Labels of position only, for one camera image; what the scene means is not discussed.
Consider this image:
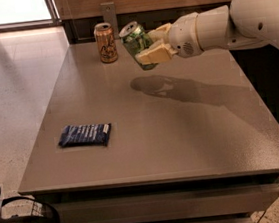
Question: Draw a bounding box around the grey drawer cabinet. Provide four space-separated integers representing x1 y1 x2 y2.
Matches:
34 167 279 223

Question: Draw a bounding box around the orange soda can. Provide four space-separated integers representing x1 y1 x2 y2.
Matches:
94 23 118 64

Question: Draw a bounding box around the green soda can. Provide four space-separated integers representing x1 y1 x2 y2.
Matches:
119 21 156 71

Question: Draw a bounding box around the blue snack packet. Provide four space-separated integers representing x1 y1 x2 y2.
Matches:
58 123 112 148

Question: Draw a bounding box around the left metal wall bracket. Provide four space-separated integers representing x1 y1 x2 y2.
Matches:
100 2 119 40

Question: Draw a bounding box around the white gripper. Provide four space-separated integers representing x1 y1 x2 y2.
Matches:
135 13 202 65

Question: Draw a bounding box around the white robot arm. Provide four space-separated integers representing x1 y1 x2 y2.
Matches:
135 0 279 65

